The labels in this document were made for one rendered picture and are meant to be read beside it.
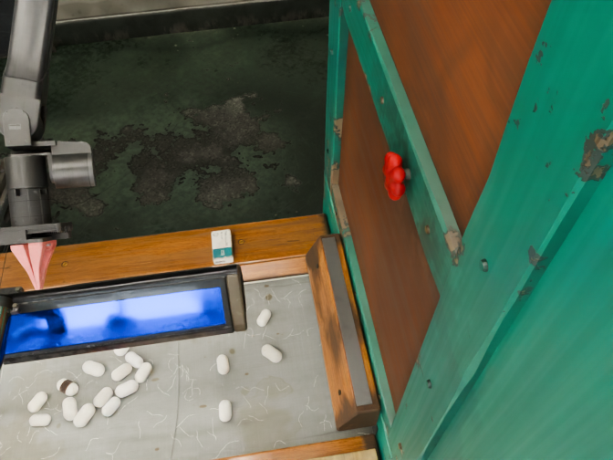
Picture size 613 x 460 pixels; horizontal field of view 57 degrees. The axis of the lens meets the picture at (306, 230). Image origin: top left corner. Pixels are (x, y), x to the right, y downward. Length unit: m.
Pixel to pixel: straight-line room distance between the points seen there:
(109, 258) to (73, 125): 1.52
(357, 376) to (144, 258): 0.45
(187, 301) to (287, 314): 0.40
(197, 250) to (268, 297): 0.16
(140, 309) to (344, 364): 0.33
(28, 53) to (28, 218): 0.24
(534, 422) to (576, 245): 0.13
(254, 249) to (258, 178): 1.15
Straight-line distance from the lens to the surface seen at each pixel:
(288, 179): 2.16
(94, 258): 1.09
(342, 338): 0.84
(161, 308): 0.62
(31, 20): 0.98
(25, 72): 0.96
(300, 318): 0.99
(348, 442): 0.88
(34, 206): 0.94
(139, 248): 1.07
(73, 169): 0.93
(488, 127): 0.38
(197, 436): 0.93
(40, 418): 0.99
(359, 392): 0.81
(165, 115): 2.48
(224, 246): 1.02
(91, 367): 0.99
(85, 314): 0.64
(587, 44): 0.26
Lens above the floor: 1.61
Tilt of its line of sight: 53 degrees down
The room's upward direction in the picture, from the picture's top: straight up
